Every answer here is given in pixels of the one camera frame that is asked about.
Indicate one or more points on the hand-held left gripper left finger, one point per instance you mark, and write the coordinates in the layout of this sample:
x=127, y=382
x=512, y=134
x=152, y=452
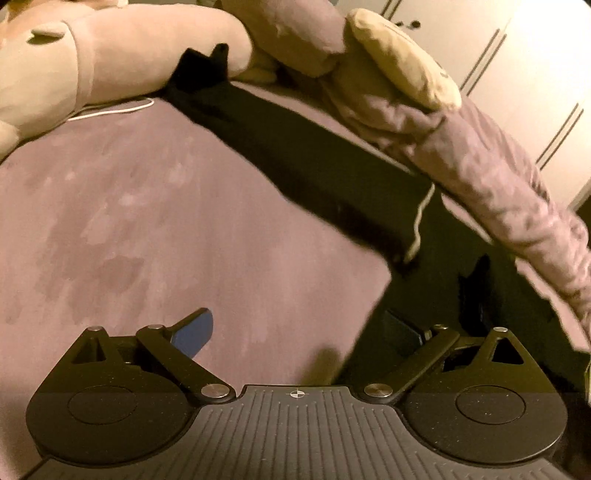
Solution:
x=196, y=331

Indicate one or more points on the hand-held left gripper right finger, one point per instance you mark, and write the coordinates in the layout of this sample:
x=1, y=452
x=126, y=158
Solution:
x=400, y=330

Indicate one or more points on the black pants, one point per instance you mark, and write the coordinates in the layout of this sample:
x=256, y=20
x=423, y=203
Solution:
x=323, y=170

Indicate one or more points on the purple duvet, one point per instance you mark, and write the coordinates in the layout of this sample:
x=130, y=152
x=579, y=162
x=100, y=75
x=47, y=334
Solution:
x=485, y=161

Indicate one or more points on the beige round cushion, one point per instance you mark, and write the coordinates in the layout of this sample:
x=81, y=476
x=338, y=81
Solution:
x=401, y=60

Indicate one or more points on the large pink plush toy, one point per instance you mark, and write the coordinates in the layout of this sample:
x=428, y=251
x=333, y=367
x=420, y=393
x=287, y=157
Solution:
x=115, y=50

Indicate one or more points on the white wardrobe doors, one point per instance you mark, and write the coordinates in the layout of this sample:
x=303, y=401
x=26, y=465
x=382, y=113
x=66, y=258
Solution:
x=521, y=60

